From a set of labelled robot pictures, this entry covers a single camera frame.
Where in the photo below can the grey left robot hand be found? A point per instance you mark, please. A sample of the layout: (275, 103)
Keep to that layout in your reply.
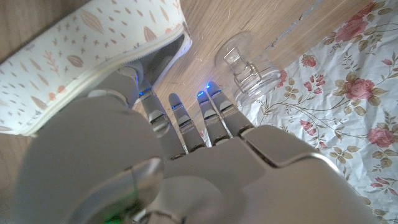
(217, 174)

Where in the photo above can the cream patterned pen bag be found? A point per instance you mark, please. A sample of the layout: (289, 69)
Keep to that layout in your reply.
(77, 56)

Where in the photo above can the clear glass jar cup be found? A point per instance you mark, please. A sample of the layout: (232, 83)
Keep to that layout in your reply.
(252, 68)

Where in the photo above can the floral backdrop cloth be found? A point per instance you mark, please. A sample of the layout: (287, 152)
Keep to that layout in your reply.
(342, 118)

